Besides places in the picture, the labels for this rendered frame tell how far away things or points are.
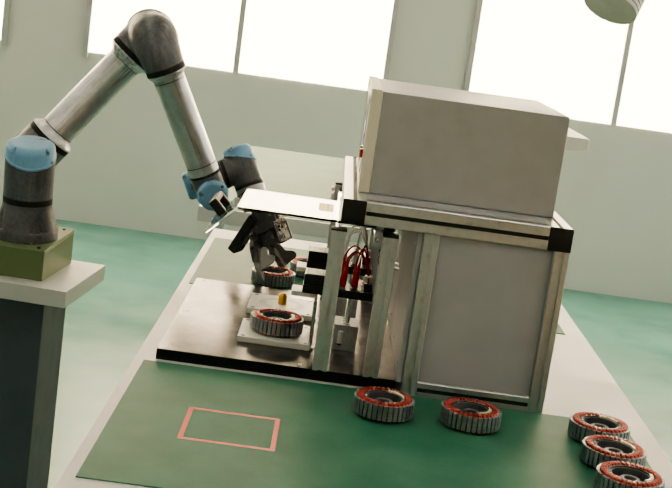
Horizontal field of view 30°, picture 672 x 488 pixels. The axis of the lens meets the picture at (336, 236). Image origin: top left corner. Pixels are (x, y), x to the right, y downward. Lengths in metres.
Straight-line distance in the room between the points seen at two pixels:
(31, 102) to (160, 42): 4.58
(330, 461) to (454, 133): 0.75
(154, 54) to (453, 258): 0.95
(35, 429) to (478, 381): 1.17
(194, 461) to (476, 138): 0.89
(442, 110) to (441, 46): 4.84
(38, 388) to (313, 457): 1.17
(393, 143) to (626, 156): 5.10
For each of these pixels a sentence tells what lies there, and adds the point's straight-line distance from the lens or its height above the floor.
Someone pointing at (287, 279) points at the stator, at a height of 0.78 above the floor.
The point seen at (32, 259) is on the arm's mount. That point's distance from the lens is 2.99.
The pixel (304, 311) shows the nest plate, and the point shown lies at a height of 0.78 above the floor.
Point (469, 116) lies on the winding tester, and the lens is 2.47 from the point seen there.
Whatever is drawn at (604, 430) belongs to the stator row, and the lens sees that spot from 2.34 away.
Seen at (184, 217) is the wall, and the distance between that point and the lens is 7.45.
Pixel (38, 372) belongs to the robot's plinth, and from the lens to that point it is 3.07.
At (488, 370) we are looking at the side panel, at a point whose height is 0.82.
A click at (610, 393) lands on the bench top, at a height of 0.75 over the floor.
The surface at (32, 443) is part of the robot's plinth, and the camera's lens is 3.14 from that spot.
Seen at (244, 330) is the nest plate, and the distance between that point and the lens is 2.62.
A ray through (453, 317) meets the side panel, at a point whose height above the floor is 0.91.
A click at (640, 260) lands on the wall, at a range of 7.62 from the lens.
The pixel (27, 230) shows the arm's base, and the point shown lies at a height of 0.86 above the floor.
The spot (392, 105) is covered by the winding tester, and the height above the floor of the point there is 1.29.
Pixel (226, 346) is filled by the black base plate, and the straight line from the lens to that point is 2.54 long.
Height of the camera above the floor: 1.47
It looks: 10 degrees down
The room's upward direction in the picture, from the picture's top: 8 degrees clockwise
